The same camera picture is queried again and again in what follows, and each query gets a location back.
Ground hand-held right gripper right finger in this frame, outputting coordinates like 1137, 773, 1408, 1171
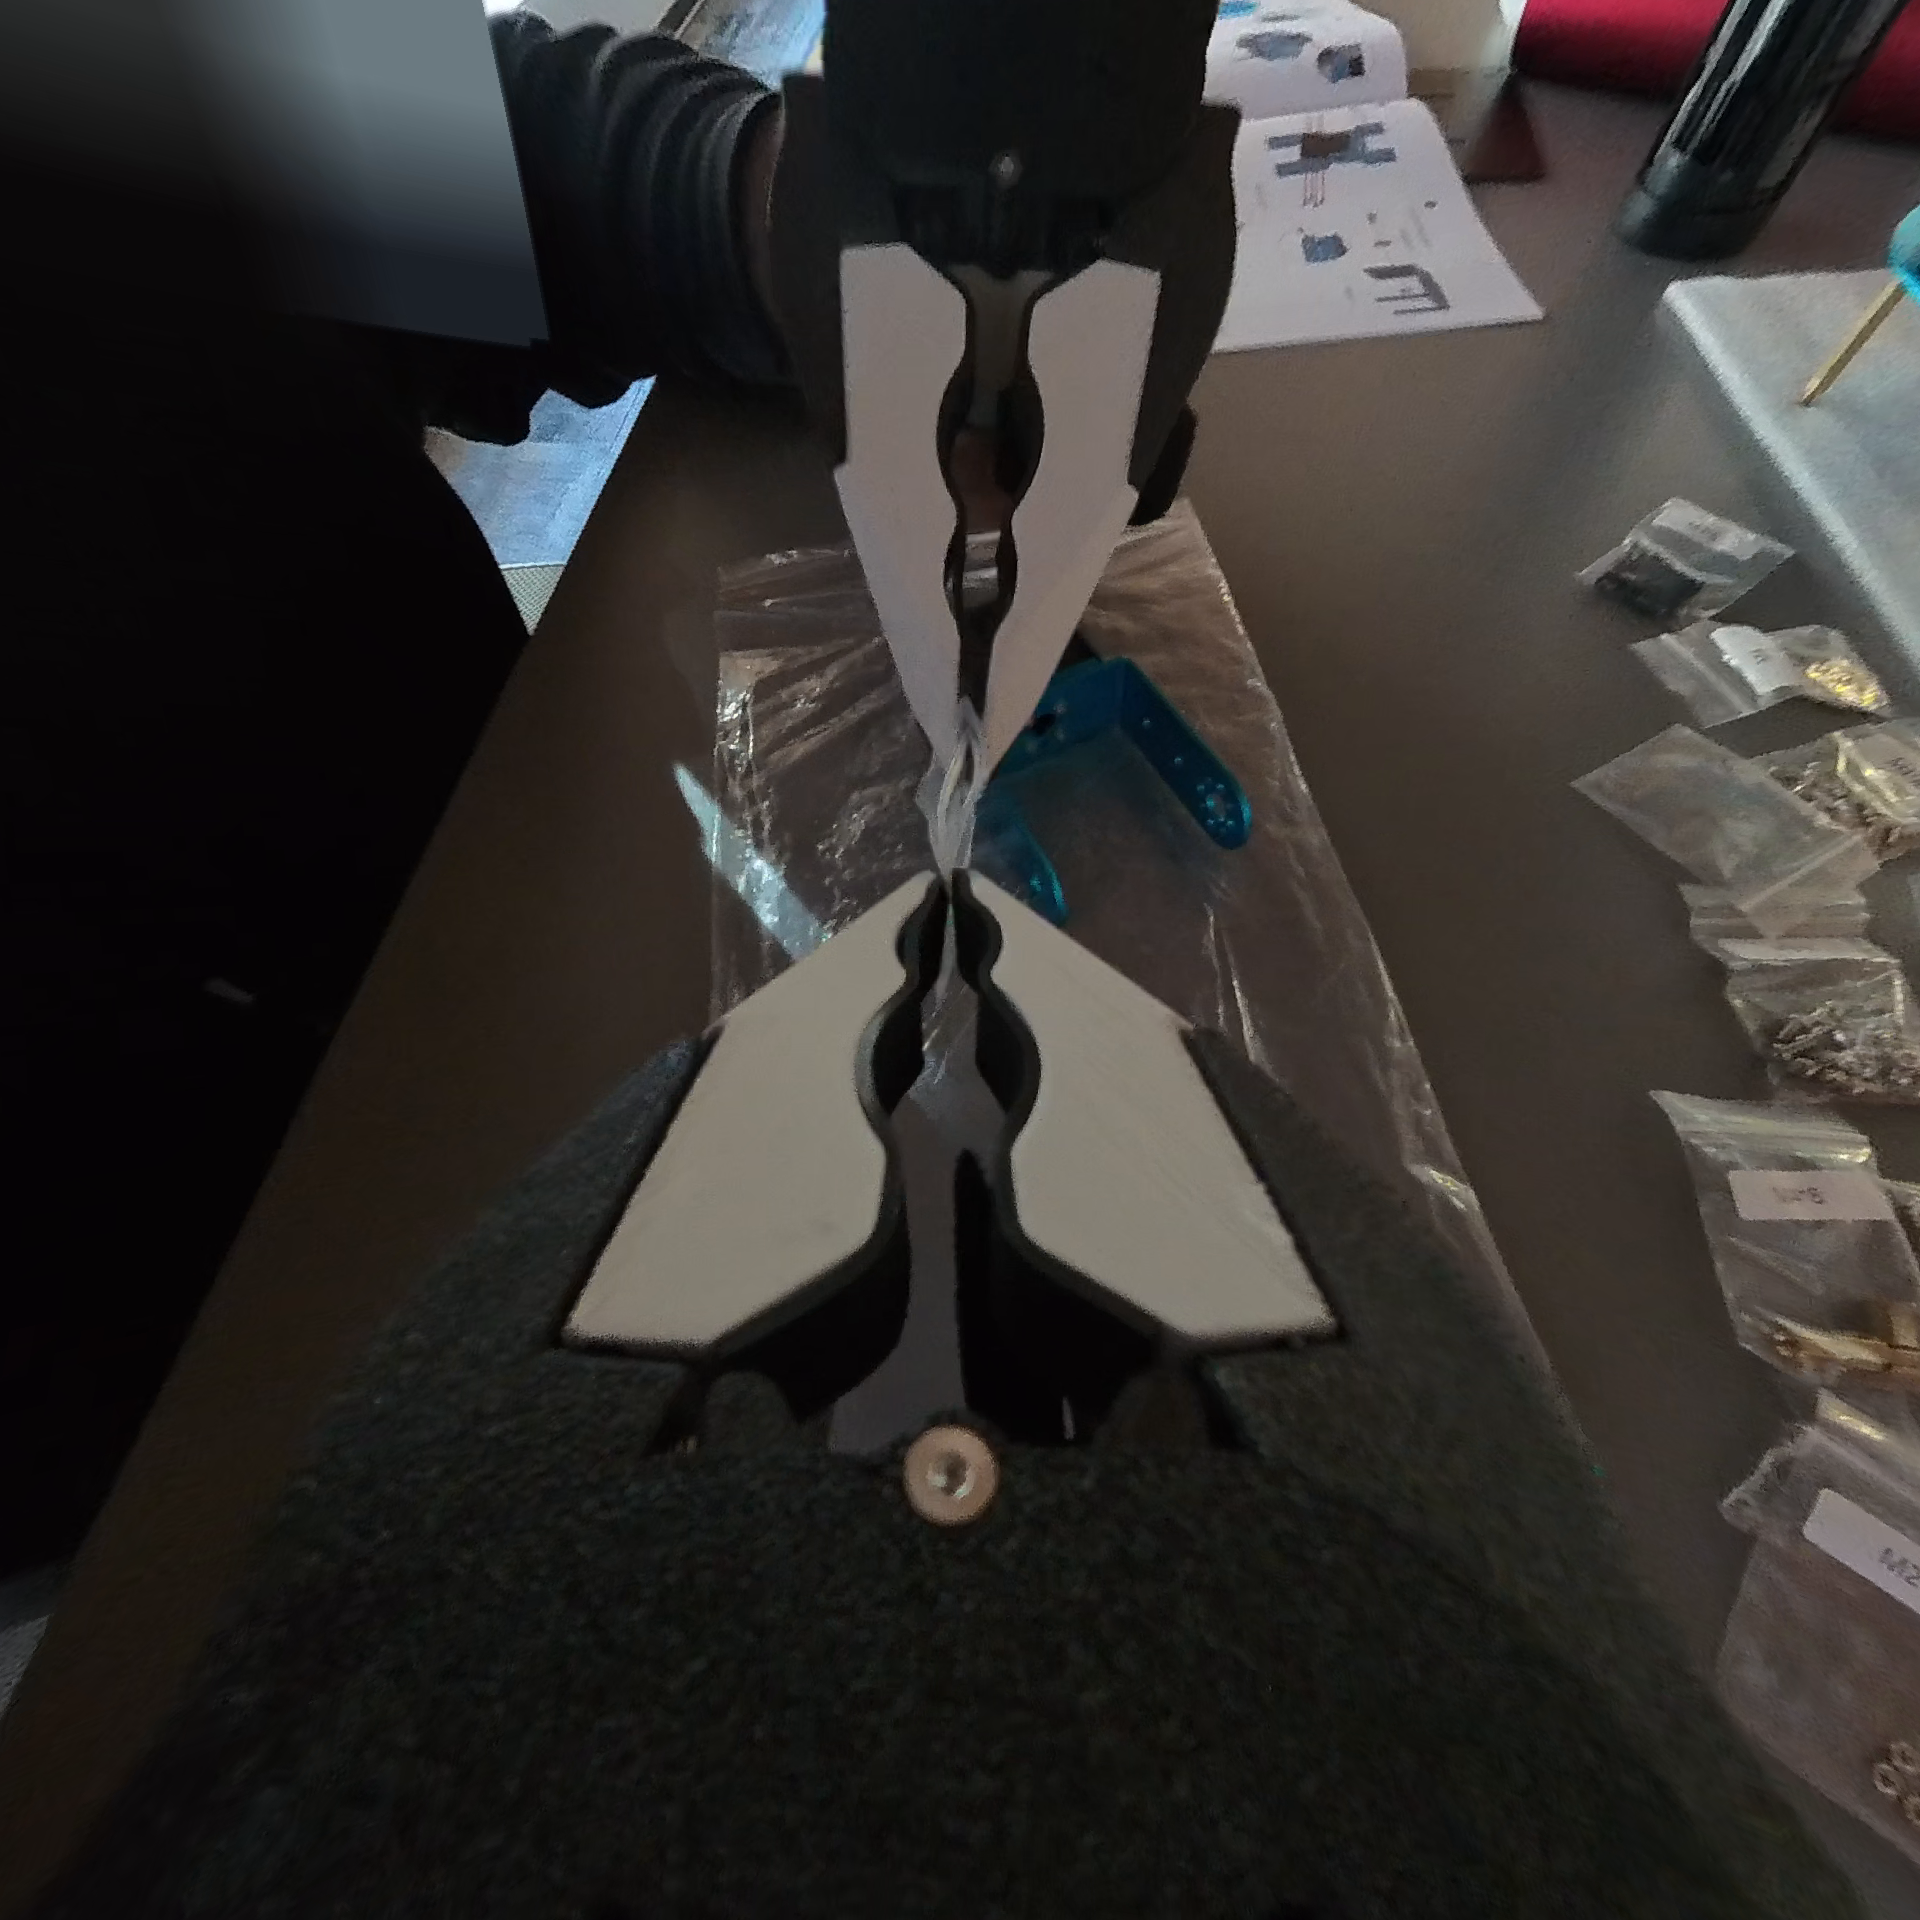
951, 877, 1340, 1355

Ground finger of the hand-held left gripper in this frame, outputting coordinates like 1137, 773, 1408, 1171
837, 245, 981, 723
978, 256, 1167, 731

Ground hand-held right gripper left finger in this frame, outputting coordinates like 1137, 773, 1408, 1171
560, 877, 946, 1355

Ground blue bracket with black servo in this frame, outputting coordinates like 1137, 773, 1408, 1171
976, 650, 1254, 923

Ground small clear zip bag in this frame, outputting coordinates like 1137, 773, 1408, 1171
912, 704, 1000, 1051

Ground person's left forearm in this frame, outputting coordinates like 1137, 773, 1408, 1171
487, 15, 818, 400

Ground blue robot arm base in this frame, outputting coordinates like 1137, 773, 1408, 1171
1798, 210, 1920, 407

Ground large clear plastic bag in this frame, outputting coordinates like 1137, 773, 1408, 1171
668, 502, 1593, 1488

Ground open instruction manual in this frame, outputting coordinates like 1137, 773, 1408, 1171
1200, 0, 1546, 354

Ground dark brown flat sheet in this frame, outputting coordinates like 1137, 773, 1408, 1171
1463, 74, 1546, 185

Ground red metal tube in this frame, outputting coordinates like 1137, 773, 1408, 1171
1506, 0, 1920, 136

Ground person's dark clothing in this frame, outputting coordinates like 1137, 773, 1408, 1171
0, 0, 557, 1577

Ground pile of small screw bags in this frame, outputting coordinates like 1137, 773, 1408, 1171
1575, 502, 1920, 1920

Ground white foam sheet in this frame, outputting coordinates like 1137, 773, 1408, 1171
1662, 270, 1920, 675

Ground black cylinder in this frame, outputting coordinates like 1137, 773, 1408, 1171
1616, 0, 1877, 256

